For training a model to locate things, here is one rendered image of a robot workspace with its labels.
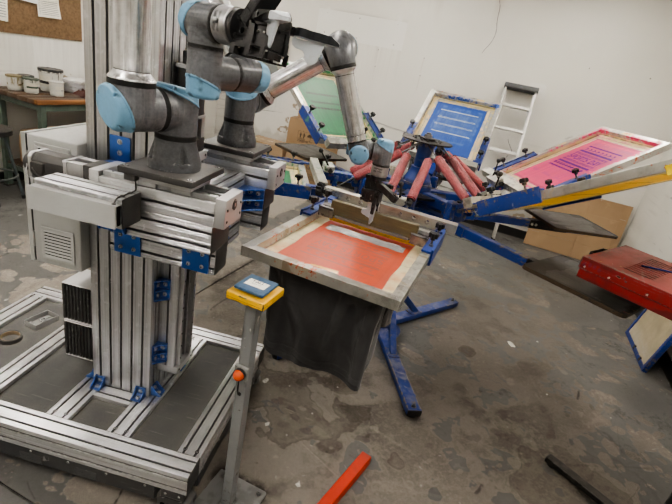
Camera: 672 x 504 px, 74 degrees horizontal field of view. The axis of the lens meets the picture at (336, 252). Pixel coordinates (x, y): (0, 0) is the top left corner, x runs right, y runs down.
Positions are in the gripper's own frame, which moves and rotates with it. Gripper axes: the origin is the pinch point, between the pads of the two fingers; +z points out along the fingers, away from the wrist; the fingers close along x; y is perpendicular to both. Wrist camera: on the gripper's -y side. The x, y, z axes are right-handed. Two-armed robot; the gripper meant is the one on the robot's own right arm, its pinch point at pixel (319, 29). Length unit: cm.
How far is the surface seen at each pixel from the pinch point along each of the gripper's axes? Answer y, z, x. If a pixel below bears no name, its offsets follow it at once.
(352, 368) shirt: 98, -3, -69
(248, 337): 85, -25, -32
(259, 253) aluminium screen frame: 64, -39, -45
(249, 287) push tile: 68, -25, -28
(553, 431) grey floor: 143, 69, -194
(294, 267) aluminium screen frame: 64, -26, -49
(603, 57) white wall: -122, -23, -514
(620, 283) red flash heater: 44, 65, -131
